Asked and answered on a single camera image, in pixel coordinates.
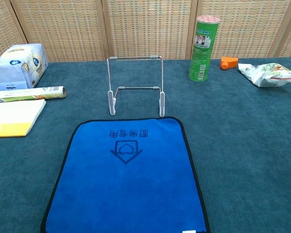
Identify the green chips can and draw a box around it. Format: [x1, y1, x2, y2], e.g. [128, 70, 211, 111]
[188, 15, 220, 82]

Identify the rolled white tube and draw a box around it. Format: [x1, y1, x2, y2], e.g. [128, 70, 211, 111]
[0, 85, 67, 104]

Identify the woven wooden folding screen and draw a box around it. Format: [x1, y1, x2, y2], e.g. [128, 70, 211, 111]
[0, 0, 291, 64]

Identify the blue cloth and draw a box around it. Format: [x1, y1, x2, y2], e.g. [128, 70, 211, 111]
[40, 116, 211, 233]

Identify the metal towel rack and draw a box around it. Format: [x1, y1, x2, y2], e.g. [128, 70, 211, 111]
[107, 55, 165, 118]

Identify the white snack bag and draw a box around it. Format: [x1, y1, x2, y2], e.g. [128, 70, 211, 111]
[237, 62, 291, 88]

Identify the white blue tissue box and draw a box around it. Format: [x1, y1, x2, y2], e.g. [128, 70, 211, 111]
[0, 43, 49, 92]

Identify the white yellow paper pad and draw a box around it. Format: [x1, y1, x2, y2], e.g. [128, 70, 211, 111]
[0, 99, 47, 138]

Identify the teal table mat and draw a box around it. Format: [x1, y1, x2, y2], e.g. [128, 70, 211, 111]
[0, 57, 291, 233]

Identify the orange plastic block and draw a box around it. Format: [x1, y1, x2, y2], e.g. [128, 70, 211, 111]
[220, 56, 239, 70]

